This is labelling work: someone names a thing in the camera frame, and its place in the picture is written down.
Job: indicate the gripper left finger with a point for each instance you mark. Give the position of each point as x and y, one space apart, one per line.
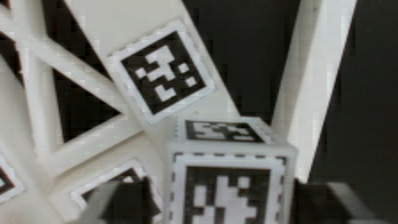
119 204

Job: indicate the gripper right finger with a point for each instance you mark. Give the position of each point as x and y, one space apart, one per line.
326 205

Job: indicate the white tagged cube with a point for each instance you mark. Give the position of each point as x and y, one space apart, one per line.
229 173

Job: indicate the white chair back frame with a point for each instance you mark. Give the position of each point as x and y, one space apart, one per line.
69 132

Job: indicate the white right fence bar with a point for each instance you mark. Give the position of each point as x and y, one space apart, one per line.
309 74

